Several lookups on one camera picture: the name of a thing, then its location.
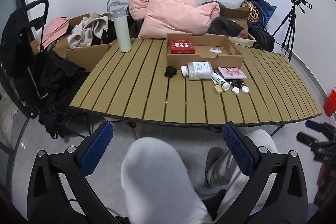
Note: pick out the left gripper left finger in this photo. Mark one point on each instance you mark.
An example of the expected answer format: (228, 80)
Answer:
(58, 190)

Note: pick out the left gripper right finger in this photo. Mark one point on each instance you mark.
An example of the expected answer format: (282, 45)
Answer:
(287, 200)

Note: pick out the white round jar lid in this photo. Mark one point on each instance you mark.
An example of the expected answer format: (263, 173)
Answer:
(245, 89)

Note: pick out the small white round jar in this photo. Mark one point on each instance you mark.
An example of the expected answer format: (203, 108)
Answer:
(236, 91)

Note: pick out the black small clip items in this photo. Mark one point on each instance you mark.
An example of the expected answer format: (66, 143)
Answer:
(238, 83)

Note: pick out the small tan wooden block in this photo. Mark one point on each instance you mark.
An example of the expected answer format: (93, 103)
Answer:
(218, 89)

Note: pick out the pink pouch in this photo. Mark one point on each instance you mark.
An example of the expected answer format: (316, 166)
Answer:
(231, 73)

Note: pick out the small white spray bottle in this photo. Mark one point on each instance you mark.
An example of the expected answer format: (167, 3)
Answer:
(220, 81)

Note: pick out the large white pill bottle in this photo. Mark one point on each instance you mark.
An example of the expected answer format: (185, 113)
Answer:
(197, 71)

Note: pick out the black hair scrunchie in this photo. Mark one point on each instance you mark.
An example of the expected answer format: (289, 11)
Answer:
(170, 72)

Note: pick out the red patterned box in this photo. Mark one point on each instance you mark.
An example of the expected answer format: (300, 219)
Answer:
(181, 47)

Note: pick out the red object at edge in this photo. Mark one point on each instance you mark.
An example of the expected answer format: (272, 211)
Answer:
(330, 104)

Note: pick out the grey sweatpants leg right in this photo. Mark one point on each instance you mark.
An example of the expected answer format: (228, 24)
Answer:
(237, 165)

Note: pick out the grey sweatpants leg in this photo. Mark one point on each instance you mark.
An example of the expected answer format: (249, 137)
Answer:
(237, 165)
(157, 186)

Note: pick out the grey slipper shoe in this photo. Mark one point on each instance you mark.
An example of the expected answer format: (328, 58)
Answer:
(213, 177)

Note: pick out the grey sweatpants leg left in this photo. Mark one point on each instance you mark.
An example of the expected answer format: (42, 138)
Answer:
(157, 186)

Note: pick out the black folding cart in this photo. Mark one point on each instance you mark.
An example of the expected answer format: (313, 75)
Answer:
(45, 82)

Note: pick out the shallow cardboard tray box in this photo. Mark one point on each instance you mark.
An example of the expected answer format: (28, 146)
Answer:
(230, 57)

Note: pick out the hello sticker upper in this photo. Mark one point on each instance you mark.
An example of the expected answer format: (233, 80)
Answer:
(216, 50)

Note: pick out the folding slatted wooden table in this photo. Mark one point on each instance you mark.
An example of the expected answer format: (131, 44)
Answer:
(133, 86)

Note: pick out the large cardboard box left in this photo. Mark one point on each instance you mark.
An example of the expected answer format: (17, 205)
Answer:
(87, 57)

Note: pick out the woven rattan basket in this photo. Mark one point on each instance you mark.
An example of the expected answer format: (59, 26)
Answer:
(254, 14)

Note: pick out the blue bag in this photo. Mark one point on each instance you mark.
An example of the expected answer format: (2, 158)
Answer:
(265, 10)

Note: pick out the cardboard box right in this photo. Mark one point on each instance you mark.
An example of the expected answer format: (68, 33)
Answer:
(240, 16)

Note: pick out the black garment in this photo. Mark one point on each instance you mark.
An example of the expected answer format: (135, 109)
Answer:
(224, 26)

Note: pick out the beige crumpled clothes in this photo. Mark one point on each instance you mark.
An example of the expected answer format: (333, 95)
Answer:
(93, 26)

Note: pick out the pink backpack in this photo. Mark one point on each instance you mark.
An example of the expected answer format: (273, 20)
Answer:
(55, 30)

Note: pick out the tall white thermos bottle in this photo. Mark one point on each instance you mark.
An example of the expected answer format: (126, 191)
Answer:
(119, 17)

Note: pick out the pink puffy duvet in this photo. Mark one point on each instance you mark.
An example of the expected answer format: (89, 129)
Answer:
(163, 17)

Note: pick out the black camera tripod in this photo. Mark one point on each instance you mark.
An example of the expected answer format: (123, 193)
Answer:
(288, 41)

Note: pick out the white metal frame chair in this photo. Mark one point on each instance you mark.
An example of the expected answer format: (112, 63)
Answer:
(113, 5)

